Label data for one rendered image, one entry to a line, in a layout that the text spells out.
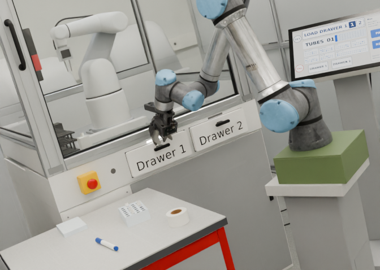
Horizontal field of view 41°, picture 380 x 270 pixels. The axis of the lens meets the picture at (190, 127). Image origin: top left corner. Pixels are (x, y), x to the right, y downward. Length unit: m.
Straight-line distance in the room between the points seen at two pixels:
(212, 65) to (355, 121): 1.00
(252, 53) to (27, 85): 0.84
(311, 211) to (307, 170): 0.17
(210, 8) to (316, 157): 0.59
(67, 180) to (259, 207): 0.95
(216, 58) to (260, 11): 2.06
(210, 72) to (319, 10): 1.72
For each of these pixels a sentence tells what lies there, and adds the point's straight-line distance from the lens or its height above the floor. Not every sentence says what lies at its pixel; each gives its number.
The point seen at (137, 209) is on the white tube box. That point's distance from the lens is 1.82.
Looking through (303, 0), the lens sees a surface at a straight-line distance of 3.59.
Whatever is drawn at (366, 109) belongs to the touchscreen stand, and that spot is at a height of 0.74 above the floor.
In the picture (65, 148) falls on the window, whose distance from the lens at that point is 2.04.
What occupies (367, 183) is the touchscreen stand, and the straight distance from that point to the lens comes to 2.76.
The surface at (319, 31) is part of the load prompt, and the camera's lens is 2.63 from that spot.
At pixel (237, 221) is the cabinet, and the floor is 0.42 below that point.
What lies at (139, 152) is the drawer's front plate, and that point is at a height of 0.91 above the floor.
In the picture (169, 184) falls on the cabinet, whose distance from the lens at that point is 2.22.
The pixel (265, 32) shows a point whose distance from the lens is 3.91.
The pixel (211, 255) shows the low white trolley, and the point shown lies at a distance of 1.67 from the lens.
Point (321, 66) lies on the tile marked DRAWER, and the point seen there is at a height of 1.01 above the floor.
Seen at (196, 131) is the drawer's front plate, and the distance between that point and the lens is 2.23.
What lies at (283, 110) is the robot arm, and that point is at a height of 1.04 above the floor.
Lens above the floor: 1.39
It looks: 12 degrees down
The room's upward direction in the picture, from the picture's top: 15 degrees counter-clockwise
